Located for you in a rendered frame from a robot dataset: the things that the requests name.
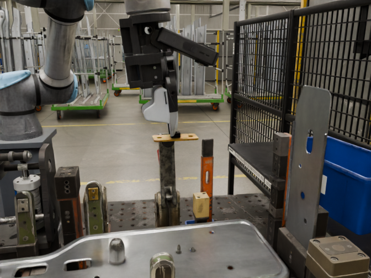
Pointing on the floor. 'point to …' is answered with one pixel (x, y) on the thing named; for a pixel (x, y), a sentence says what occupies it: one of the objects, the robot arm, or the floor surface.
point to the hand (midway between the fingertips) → (174, 127)
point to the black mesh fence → (285, 115)
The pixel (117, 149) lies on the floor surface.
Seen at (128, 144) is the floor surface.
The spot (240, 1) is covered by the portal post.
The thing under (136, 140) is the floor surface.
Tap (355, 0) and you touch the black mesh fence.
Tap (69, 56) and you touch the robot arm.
